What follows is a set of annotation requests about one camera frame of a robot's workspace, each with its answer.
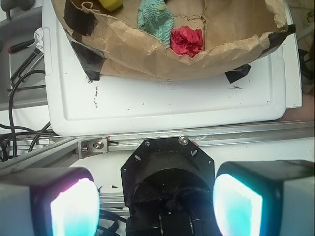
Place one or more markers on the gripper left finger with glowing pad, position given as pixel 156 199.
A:
pixel 60 201

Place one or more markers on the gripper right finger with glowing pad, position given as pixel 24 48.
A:
pixel 265 198

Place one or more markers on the blue terry cloth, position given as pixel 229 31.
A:
pixel 156 19

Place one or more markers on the red crumpled cloth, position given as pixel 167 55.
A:
pixel 186 41

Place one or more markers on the white plastic bin lid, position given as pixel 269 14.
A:
pixel 113 105

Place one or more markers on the brown paper liner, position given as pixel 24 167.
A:
pixel 235 33

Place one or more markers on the crumpled white paper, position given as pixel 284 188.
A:
pixel 38 39

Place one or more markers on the yellow sponge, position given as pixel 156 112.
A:
pixel 111 5

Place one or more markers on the silver corner bracket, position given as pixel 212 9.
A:
pixel 91 146

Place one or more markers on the aluminium frame rail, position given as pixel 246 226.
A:
pixel 221 135

